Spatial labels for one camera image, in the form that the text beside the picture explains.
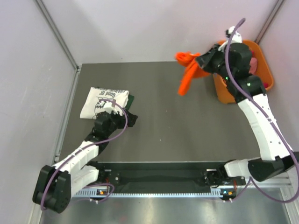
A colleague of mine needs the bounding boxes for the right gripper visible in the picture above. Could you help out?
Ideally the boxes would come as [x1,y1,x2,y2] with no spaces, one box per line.
[196,43,233,81]

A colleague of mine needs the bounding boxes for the slotted cable duct rail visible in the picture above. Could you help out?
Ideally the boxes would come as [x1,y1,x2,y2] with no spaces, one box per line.
[72,184,236,198]

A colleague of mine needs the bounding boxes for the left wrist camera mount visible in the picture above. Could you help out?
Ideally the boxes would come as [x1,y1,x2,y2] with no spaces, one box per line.
[97,98,123,115]

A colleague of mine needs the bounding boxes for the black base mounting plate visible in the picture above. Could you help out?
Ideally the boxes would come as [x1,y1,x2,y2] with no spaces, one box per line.
[89,161,245,193]

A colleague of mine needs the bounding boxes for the white printed folded t-shirt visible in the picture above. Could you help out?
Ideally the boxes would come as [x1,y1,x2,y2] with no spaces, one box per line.
[80,87,129,119]

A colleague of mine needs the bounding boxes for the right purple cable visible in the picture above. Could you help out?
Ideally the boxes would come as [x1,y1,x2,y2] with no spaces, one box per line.
[224,18,299,203]

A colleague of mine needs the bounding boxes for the aluminium frame extrusion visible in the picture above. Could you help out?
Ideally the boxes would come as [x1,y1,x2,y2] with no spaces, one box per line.
[252,173,292,188]

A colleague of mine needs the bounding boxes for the orange t-shirt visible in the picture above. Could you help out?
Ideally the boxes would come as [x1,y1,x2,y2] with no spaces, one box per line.
[175,52,210,96]

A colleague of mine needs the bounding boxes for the orange plastic basket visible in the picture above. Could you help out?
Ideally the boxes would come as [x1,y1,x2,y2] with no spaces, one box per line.
[213,40,274,104]

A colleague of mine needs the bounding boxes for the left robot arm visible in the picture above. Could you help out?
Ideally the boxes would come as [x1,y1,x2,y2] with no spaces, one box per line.
[32,109,138,213]

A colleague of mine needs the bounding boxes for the dark green folded t-shirt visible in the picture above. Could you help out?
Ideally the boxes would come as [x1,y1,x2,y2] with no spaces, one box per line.
[125,94,135,110]

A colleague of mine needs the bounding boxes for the salmon pink t-shirt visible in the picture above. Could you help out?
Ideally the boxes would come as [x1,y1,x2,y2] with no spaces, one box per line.
[249,57,258,74]

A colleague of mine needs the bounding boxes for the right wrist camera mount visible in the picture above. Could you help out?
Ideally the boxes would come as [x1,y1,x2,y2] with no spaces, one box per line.
[225,26,242,43]

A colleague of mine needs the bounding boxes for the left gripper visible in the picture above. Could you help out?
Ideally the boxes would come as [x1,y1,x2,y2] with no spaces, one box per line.
[105,108,137,137]

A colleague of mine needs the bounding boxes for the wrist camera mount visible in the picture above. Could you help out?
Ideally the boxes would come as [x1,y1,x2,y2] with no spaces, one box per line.
[225,26,242,43]
[97,98,123,115]

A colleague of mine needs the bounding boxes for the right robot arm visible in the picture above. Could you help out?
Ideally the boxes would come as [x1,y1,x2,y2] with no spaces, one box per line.
[195,43,295,185]

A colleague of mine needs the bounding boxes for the magenta t-shirt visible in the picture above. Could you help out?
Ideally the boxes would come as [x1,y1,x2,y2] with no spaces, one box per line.
[249,48,269,89]

